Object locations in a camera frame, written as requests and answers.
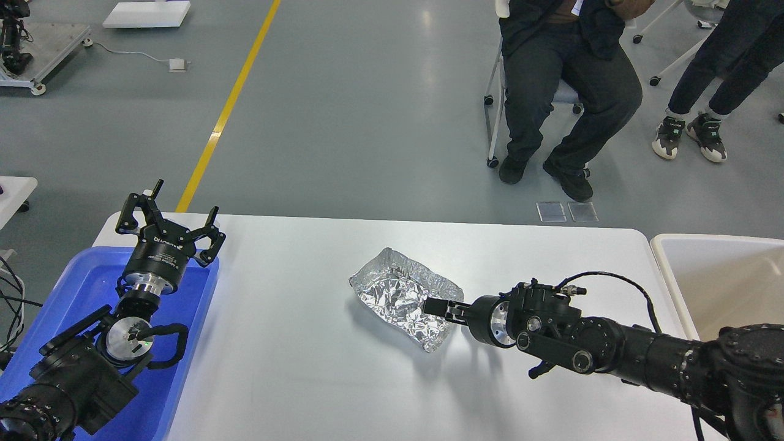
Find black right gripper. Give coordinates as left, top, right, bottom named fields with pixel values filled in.
left=422, top=296, right=515, bottom=349

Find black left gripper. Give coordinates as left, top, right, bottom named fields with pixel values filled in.
left=115, top=179, right=226, bottom=294

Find aluminium foil tray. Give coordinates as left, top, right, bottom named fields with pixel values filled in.
left=349, top=247, right=465, bottom=353

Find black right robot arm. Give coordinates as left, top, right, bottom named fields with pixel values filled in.
left=423, top=277, right=783, bottom=440

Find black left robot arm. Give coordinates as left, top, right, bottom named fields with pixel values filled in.
left=2, top=179, right=226, bottom=440

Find blue plastic bin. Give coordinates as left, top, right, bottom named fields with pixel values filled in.
left=0, top=246, right=220, bottom=441

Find left clear floor plate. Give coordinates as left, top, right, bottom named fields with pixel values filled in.
left=537, top=201, right=567, bottom=223

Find clear floor plate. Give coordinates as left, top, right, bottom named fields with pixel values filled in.
left=567, top=202, right=599, bottom=222
left=537, top=201, right=567, bottom=223

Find right clear floor plate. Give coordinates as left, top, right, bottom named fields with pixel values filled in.
left=567, top=202, right=599, bottom=222

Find white side table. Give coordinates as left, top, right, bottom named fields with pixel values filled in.
left=1, top=176, right=37, bottom=229

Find white flat board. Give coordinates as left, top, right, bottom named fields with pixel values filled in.
left=102, top=1, right=191, bottom=29

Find wheeled metal platform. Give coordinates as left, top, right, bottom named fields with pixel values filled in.
left=1, top=1, right=92, bottom=97

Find grey office chair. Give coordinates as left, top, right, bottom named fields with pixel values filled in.
left=482, top=37, right=584, bottom=168

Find white plastic bin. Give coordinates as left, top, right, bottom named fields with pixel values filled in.
left=650, top=234, right=783, bottom=341

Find seated person in black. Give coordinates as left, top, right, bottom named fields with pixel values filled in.
left=497, top=0, right=656, bottom=203

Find white chair base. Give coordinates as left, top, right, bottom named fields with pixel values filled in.
left=631, top=1, right=729, bottom=87

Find standing person dark trousers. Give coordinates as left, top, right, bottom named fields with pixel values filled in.
left=652, top=1, right=783, bottom=163

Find black cables bundle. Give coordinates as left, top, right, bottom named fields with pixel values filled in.
left=0, top=254, right=43, bottom=356

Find white power adapter with cable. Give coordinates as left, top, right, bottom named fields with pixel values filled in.
left=90, top=39, right=190, bottom=73

